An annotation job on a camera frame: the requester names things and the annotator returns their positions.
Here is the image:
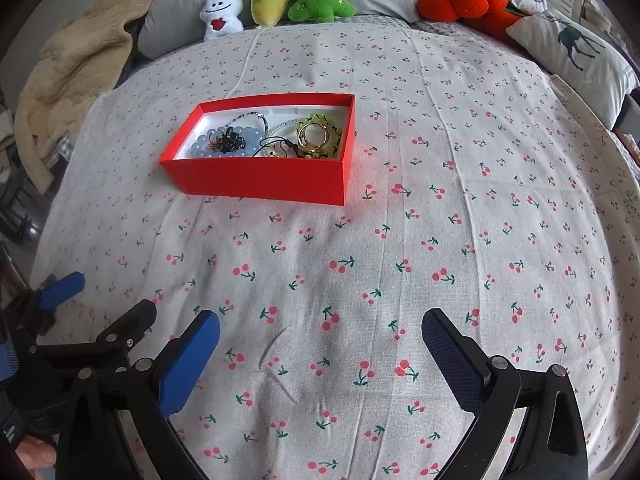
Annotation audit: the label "yellow-green beaded cord bracelet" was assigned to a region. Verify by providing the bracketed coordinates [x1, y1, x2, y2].
[254, 112, 344, 161]

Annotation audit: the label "black beaded ring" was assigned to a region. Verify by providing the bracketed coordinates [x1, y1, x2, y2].
[214, 127, 246, 155]

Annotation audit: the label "white bookshelf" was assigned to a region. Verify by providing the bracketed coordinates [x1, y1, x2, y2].
[548, 0, 639, 58]

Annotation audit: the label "beige quilted blanket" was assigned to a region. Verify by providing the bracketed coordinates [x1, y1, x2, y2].
[14, 0, 152, 193]

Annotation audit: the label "white bunny plush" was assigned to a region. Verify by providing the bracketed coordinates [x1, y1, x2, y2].
[200, 0, 244, 41]

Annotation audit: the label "deer print pillow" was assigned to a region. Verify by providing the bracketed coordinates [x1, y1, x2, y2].
[506, 9, 639, 129]

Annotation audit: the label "cherry print bed sheet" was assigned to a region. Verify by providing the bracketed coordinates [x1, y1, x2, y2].
[32, 23, 639, 479]

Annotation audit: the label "red jewelry box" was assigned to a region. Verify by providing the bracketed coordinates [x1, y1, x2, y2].
[158, 92, 356, 206]

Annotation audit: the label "clear beaded bracelet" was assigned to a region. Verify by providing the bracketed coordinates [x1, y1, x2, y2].
[264, 116, 306, 141]

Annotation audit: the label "gold amber ring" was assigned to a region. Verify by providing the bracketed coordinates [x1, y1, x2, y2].
[295, 121, 331, 155]

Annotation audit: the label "orange pumpkin plush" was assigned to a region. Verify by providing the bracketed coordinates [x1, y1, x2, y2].
[416, 0, 524, 48]

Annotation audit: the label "light blue bead bracelet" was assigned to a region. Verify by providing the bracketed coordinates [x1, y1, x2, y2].
[188, 126, 266, 160]

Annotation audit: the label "gold hoop earrings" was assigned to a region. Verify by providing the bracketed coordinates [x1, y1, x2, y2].
[206, 130, 224, 152]

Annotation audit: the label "left hand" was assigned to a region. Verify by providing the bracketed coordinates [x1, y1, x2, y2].
[15, 436, 56, 480]

